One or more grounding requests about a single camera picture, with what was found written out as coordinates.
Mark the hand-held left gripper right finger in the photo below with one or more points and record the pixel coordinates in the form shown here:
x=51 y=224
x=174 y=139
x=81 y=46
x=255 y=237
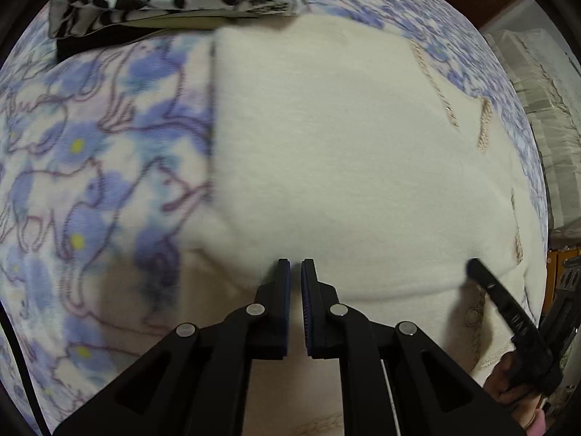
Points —
x=307 y=309

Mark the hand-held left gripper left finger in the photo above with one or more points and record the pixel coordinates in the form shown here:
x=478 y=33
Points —
x=285 y=309

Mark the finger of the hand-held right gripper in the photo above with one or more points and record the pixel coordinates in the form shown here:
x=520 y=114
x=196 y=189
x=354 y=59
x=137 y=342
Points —
x=504 y=302

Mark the cream fluffy sweater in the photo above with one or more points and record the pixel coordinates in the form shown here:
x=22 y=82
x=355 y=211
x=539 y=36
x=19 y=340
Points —
x=340 y=145

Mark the person's right hand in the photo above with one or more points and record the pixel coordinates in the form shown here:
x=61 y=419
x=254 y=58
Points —
x=497 y=377

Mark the stack of white bedding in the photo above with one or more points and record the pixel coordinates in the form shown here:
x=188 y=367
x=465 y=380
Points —
x=544 y=122

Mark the floral cat print blanket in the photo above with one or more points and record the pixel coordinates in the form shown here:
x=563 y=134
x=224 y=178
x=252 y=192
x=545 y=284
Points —
x=90 y=168

